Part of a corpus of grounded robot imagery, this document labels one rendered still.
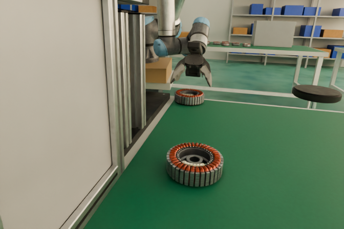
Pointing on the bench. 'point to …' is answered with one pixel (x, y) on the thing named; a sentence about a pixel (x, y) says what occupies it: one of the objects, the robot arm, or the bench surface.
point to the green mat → (235, 172)
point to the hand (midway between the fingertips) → (190, 84)
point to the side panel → (57, 104)
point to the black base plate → (157, 99)
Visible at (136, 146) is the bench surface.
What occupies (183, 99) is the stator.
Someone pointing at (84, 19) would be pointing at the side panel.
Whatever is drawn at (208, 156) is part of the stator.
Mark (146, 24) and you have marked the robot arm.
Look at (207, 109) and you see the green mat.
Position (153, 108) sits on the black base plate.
